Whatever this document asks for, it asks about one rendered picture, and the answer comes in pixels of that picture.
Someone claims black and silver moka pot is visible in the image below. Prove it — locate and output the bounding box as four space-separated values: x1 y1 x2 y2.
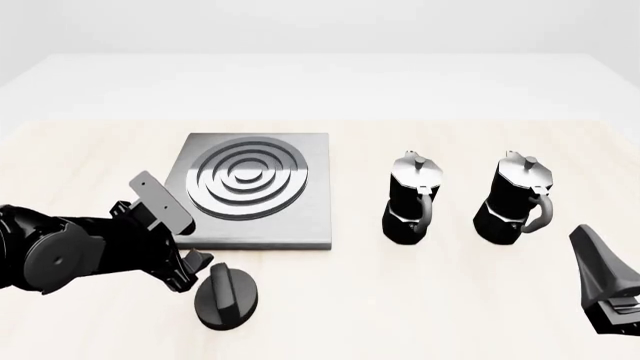
381 149 445 246
472 149 556 246

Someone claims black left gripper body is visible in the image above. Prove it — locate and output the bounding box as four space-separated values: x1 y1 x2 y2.
148 231 200 294

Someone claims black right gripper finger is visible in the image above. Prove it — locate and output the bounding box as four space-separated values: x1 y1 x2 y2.
568 223 640 309

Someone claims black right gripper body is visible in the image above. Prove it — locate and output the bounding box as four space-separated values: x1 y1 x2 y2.
581 289 640 336

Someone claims round black stove knob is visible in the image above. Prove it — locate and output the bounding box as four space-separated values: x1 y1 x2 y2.
194 261 261 332

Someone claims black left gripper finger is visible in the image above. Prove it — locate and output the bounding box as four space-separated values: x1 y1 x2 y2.
184 249 216 277

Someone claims grey square stove plate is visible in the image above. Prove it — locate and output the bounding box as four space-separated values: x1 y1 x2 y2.
162 132 334 252

